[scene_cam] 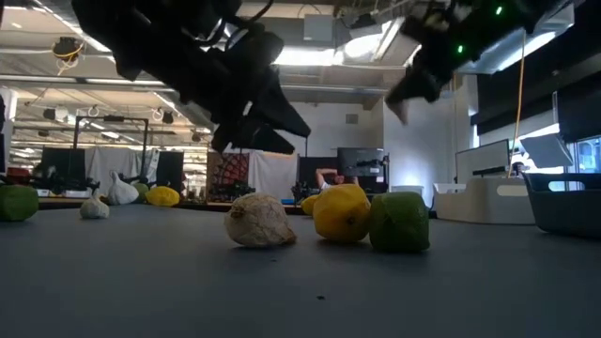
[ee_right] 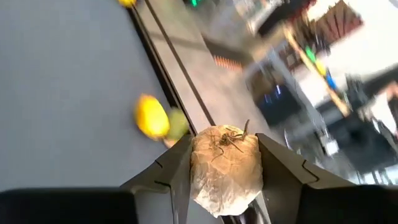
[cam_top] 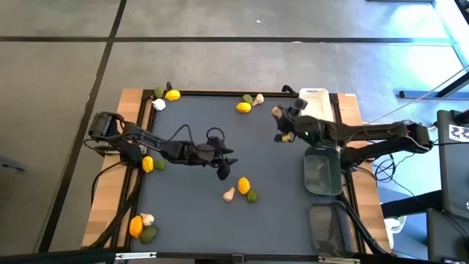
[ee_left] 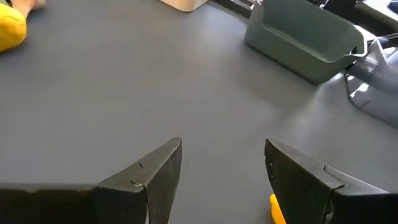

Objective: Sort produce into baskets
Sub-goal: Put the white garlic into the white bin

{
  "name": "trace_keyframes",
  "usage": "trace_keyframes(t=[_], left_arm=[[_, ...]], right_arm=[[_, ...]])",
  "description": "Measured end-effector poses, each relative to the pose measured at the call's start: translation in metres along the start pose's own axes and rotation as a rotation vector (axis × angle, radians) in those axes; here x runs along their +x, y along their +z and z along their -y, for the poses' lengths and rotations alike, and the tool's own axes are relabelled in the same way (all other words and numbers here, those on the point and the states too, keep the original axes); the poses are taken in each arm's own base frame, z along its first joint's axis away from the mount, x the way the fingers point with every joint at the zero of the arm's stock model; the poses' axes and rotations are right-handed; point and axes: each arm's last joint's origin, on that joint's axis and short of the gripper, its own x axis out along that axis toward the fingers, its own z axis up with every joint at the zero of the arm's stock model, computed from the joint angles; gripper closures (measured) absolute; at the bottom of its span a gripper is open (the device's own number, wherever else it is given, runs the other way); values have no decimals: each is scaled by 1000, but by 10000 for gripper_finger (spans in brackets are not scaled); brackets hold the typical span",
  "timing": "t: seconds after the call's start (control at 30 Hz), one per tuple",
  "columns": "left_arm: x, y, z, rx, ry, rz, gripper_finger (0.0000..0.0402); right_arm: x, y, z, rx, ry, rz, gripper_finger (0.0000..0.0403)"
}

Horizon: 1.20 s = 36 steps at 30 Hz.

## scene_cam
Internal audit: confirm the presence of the yellow black cord reel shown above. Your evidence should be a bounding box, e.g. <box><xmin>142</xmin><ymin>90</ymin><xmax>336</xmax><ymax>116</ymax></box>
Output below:
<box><xmin>51</xmin><ymin>36</ymin><xmax>85</xmax><ymax>76</ymax></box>

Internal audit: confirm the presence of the green-grey plastic basket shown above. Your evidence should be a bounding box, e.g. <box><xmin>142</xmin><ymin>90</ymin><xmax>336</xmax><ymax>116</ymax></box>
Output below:
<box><xmin>520</xmin><ymin>171</ymin><xmax>601</xmax><ymax>239</ymax></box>

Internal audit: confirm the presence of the person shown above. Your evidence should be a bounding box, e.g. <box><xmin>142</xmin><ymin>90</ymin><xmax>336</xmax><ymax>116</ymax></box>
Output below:
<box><xmin>315</xmin><ymin>167</ymin><xmax>361</xmax><ymax>192</ymax></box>

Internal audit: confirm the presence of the red storage box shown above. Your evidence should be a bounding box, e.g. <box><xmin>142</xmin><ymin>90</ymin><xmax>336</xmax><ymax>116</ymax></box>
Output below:
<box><xmin>7</xmin><ymin>167</ymin><xmax>32</xmax><ymax>185</ymax></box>

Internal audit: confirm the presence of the black partition panel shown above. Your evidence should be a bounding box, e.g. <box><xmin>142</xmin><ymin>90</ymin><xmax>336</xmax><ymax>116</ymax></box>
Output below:
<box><xmin>39</xmin><ymin>147</ymin><xmax>86</xmax><ymax>193</ymax></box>
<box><xmin>157</xmin><ymin>150</ymin><xmax>185</xmax><ymax>193</ymax></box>

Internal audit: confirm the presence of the white display screen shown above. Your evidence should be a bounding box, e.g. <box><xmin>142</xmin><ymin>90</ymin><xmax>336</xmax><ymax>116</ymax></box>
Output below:
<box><xmin>455</xmin><ymin>138</ymin><xmax>512</xmax><ymax>185</ymax></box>

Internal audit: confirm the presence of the yellow lemon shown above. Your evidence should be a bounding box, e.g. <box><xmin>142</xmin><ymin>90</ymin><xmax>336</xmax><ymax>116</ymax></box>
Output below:
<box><xmin>300</xmin><ymin>193</ymin><xmax>320</xmax><ymax>217</ymax></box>
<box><xmin>144</xmin><ymin>185</ymin><xmax>181</xmax><ymax>208</ymax></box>
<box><xmin>312</xmin><ymin>183</ymin><xmax>372</xmax><ymax>244</ymax></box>

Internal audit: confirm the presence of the white cloth backdrop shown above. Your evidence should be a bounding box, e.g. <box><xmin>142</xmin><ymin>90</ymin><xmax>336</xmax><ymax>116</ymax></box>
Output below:
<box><xmin>247</xmin><ymin>152</ymin><xmax>300</xmax><ymax>202</ymax></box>

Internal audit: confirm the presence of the patterned wall tapestry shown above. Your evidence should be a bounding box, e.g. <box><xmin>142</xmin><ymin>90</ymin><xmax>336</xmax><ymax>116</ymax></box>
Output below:
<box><xmin>206</xmin><ymin>152</ymin><xmax>250</xmax><ymax>203</ymax></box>

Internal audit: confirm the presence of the white hanging sheet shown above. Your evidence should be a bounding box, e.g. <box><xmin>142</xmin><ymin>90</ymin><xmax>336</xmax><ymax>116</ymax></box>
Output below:
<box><xmin>85</xmin><ymin>146</ymin><xmax>159</xmax><ymax>189</ymax></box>

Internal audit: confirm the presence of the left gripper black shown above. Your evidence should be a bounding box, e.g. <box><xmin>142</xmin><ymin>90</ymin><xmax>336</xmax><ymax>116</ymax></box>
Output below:
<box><xmin>185</xmin><ymin>25</ymin><xmax>312</xmax><ymax>156</ymax></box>

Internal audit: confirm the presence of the grey horizontal ceiling pipe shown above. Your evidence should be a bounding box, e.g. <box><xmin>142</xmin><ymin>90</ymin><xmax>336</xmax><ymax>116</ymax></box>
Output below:
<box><xmin>0</xmin><ymin>73</ymin><xmax>391</xmax><ymax>98</ymax></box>

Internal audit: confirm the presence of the silver spiral air duct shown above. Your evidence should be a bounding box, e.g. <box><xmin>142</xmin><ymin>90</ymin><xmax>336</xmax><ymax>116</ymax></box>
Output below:
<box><xmin>149</xmin><ymin>88</ymin><xmax>217</xmax><ymax>131</ymax></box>

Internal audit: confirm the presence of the black window blind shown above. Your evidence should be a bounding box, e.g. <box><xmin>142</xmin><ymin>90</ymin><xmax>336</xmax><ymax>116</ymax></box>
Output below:
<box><xmin>470</xmin><ymin>37</ymin><xmax>601</xmax><ymax>137</ymax></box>

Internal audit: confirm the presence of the grey tilted panel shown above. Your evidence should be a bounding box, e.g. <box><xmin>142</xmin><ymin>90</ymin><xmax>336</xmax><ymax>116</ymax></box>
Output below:
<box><xmin>519</xmin><ymin>133</ymin><xmax>575</xmax><ymax>169</ymax></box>

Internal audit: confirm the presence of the green lime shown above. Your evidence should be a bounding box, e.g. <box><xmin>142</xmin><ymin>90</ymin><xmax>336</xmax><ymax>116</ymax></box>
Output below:
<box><xmin>368</xmin><ymin>191</ymin><xmax>431</xmax><ymax>254</ymax></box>
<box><xmin>0</xmin><ymin>184</ymin><xmax>40</xmax><ymax>223</ymax></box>
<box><xmin>131</xmin><ymin>181</ymin><xmax>150</xmax><ymax>204</ymax></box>

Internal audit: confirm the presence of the white plastic basket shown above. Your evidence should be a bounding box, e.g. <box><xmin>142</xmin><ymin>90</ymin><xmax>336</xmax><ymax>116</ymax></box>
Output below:
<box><xmin>431</xmin><ymin>176</ymin><xmax>536</xmax><ymax>225</ymax></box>

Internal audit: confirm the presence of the small white garlic bulb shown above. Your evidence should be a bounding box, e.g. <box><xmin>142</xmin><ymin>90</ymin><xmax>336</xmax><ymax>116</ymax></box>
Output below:
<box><xmin>78</xmin><ymin>187</ymin><xmax>111</xmax><ymax>221</ymax></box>

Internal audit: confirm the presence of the black computer monitor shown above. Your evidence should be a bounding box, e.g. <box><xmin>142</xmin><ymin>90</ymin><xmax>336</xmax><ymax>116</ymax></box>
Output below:
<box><xmin>336</xmin><ymin>146</ymin><xmax>390</xmax><ymax>178</ymax></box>

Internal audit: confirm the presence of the yellow hanging cable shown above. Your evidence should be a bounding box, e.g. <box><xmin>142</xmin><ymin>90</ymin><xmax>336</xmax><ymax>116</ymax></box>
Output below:
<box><xmin>507</xmin><ymin>27</ymin><xmax>527</xmax><ymax>178</ymax></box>

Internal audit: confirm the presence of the tan garlic bulb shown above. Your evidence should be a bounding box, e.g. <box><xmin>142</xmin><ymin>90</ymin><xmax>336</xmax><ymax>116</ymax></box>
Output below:
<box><xmin>223</xmin><ymin>192</ymin><xmax>298</xmax><ymax>249</ymax></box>

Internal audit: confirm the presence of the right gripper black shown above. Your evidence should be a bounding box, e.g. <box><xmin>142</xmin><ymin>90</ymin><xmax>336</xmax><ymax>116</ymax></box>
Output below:
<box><xmin>385</xmin><ymin>8</ymin><xmax>480</xmax><ymax>126</ymax></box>

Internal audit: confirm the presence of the ceiling light panel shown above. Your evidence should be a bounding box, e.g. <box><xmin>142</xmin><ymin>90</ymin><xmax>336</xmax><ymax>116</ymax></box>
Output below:
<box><xmin>272</xmin><ymin>45</ymin><xmax>340</xmax><ymax>67</ymax></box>

